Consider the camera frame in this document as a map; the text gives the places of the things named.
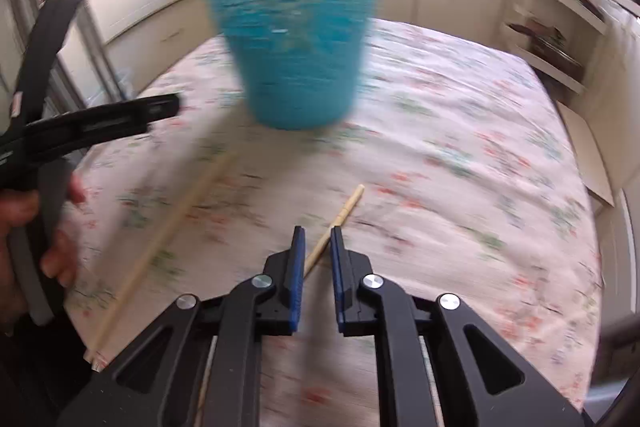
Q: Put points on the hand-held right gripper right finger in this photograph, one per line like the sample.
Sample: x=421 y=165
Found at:
x=338 y=277

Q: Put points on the floral tablecloth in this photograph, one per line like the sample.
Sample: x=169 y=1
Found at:
x=450 y=157

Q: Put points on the flat cardboard sheet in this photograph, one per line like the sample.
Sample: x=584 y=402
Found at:
x=590 y=157

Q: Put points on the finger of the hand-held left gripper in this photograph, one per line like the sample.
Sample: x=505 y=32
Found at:
x=125 y=114

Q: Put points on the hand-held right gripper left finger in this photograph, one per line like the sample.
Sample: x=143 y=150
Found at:
x=298 y=277

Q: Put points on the wooden chopstick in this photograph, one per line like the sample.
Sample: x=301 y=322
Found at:
x=345 y=212
x=165 y=237

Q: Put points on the teal patterned cup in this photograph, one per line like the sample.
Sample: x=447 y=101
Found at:
x=300 y=32

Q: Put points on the dark metal pan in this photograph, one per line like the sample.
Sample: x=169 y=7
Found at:
x=552 y=42

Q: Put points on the person's left hand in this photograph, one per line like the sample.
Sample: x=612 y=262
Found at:
x=17 y=212

